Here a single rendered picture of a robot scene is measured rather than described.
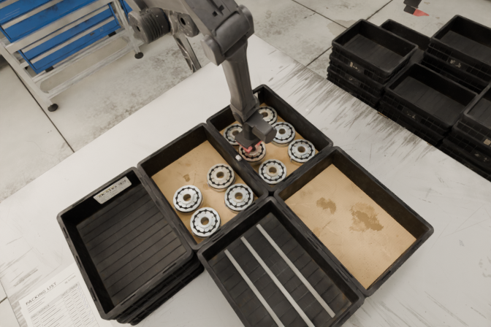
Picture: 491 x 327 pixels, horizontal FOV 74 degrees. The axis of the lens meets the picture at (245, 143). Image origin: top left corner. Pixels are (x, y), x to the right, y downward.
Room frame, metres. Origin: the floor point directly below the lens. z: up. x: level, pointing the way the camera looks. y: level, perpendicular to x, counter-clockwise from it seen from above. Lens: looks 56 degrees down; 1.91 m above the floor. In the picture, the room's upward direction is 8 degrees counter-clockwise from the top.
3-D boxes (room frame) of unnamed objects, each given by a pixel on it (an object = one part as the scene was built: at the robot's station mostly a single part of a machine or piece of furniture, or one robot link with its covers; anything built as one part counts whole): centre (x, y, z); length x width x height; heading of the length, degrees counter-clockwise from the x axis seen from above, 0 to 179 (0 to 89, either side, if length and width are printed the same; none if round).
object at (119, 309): (0.38, 0.43, 0.92); 0.40 x 0.30 x 0.02; 31
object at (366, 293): (0.35, -0.29, 0.92); 0.40 x 0.30 x 0.02; 31
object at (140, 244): (0.38, 0.43, 0.87); 0.40 x 0.30 x 0.11; 31
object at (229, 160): (0.54, 0.17, 0.87); 0.40 x 0.30 x 0.11; 31
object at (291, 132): (0.73, -0.15, 0.86); 0.10 x 0.10 x 0.01
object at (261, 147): (0.66, -0.02, 0.88); 0.10 x 0.10 x 0.01
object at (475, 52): (1.37, -1.39, 0.37); 0.40 x 0.30 x 0.45; 36
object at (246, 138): (0.66, -0.02, 1.00); 0.10 x 0.07 x 0.07; 127
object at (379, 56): (1.45, -0.83, 0.37); 0.40 x 0.30 x 0.45; 36
